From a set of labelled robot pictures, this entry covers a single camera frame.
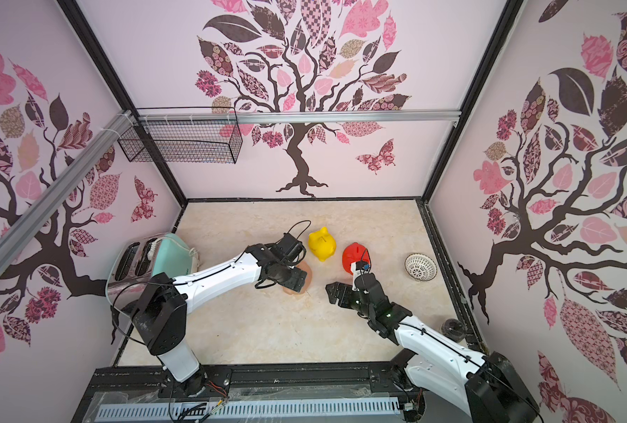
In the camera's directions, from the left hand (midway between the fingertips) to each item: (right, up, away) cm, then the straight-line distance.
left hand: (292, 282), depth 86 cm
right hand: (+15, -1, -3) cm, 15 cm away
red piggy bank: (+21, +9, +4) cm, 24 cm away
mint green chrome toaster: (-47, +8, -7) cm, 49 cm away
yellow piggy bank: (+10, +12, +9) cm, 18 cm away
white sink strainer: (+47, +3, +10) cm, 49 cm away
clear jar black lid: (+47, -10, -13) cm, 50 cm away
